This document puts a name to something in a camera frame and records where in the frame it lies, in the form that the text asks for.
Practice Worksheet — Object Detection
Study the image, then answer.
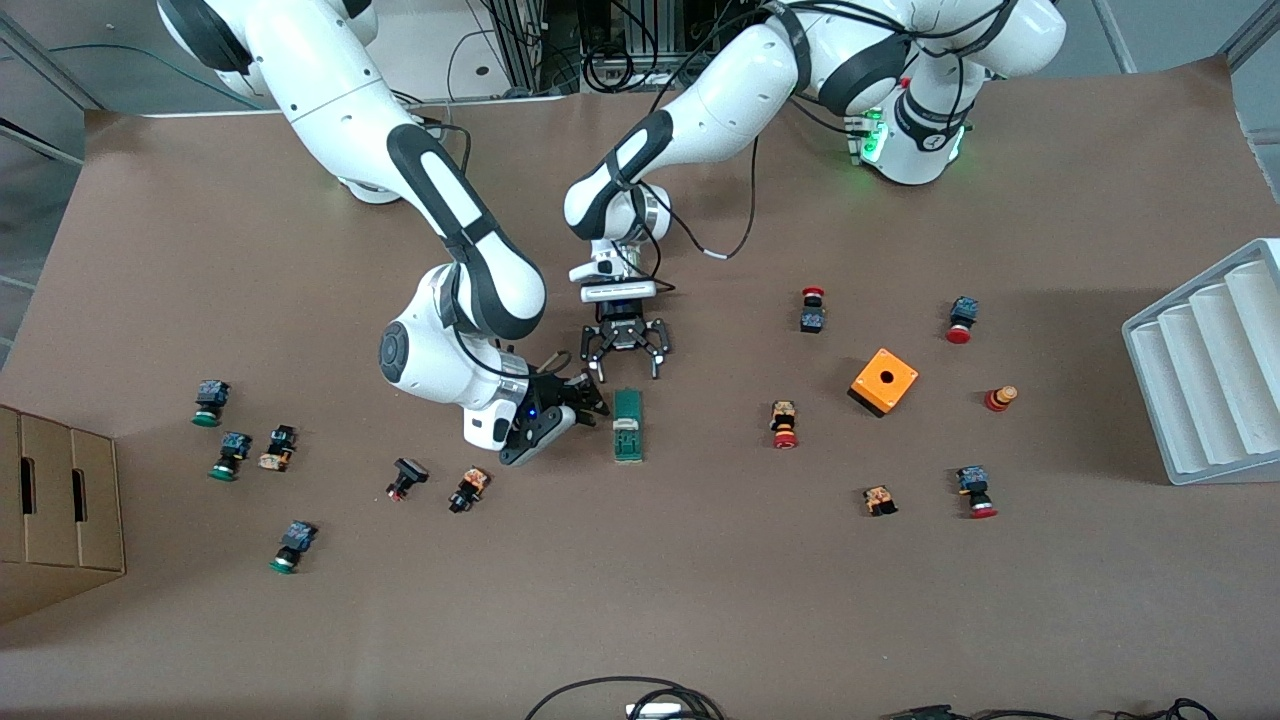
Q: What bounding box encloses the aluminium equipment rack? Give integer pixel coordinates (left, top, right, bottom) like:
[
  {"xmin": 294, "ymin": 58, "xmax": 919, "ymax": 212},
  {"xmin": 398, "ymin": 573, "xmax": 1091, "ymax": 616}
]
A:
[{"xmin": 480, "ymin": 0, "xmax": 781, "ymax": 93}]

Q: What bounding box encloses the white panel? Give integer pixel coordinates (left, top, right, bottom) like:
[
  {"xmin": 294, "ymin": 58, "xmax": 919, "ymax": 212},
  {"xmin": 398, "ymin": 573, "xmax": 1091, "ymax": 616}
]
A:
[{"xmin": 375, "ymin": 0, "xmax": 576, "ymax": 106}]

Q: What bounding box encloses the brown cardboard box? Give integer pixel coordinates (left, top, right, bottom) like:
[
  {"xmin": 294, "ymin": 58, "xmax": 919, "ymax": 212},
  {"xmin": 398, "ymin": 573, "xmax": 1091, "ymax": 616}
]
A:
[{"xmin": 0, "ymin": 405, "xmax": 127, "ymax": 626}]

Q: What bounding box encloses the grey metal bar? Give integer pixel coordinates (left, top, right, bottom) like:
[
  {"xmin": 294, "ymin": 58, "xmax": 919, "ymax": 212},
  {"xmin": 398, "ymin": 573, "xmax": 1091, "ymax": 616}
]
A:
[{"xmin": 1092, "ymin": 0, "xmax": 1138, "ymax": 73}]

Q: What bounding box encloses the grey ribbed tray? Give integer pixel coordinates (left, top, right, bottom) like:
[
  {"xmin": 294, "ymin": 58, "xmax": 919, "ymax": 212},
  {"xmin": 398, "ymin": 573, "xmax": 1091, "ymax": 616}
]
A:
[{"xmin": 1122, "ymin": 238, "xmax": 1280, "ymax": 487}]

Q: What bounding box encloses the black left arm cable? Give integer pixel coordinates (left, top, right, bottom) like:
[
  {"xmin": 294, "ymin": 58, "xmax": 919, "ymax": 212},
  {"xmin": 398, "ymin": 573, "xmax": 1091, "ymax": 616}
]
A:
[{"xmin": 648, "ymin": 130, "xmax": 763, "ymax": 261}]

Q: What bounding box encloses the orange button enclosure box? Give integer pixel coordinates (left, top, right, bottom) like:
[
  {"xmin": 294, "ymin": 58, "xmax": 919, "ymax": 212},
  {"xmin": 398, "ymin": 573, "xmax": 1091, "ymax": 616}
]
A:
[{"xmin": 848, "ymin": 347, "xmax": 919, "ymax": 419}]

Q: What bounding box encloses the green push button switch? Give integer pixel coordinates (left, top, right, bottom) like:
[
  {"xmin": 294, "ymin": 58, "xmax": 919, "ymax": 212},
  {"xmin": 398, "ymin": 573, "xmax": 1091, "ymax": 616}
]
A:
[
  {"xmin": 208, "ymin": 432, "xmax": 253, "ymax": 482},
  {"xmin": 268, "ymin": 520, "xmax": 319, "ymax": 575},
  {"xmin": 192, "ymin": 380, "xmax": 231, "ymax": 428}
]

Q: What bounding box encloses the black looped cable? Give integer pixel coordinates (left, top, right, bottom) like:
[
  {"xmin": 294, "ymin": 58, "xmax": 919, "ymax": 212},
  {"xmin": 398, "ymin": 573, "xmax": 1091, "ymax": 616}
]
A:
[{"xmin": 525, "ymin": 677, "xmax": 726, "ymax": 720}]

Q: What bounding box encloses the black cable bundle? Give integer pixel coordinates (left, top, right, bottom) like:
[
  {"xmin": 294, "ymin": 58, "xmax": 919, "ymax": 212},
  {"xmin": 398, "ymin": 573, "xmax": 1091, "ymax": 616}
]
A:
[{"xmin": 885, "ymin": 698, "xmax": 1219, "ymax": 720}]

